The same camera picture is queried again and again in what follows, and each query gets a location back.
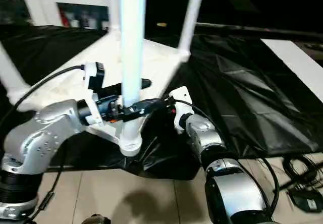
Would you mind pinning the black piano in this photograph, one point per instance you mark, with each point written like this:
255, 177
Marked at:
252, 2

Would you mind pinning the white plastic table top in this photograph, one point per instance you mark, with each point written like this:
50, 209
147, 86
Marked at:
88, 65

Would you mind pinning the black floor power brick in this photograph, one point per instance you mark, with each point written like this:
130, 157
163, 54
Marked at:
306, 201

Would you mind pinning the white flat board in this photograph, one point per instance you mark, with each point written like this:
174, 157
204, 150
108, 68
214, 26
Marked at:
297, 62

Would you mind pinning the gold piano label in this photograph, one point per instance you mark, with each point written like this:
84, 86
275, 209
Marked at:
162, 24

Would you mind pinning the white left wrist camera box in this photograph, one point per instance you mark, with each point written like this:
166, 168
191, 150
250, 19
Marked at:
90, 70

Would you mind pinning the black robot foot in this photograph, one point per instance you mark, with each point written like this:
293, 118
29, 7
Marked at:
97, 220

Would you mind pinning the black work mat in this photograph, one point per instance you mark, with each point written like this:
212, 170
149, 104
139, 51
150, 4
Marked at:
239, 95

